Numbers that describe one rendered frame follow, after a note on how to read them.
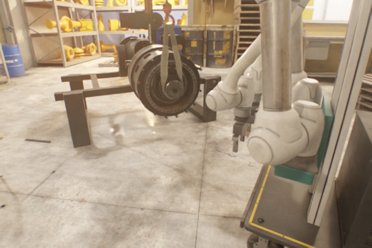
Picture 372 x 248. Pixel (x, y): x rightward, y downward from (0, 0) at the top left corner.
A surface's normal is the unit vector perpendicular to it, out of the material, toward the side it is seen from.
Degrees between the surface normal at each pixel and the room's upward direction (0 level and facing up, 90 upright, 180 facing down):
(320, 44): 90
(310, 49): 90
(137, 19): 90
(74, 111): 90
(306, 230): 0
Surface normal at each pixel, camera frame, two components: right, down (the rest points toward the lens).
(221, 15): -0.13, 0.35
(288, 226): 0.00, -0.94
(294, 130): 0.49, 0.08
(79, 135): 0.41, 0.32
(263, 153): -0.80, 0.31
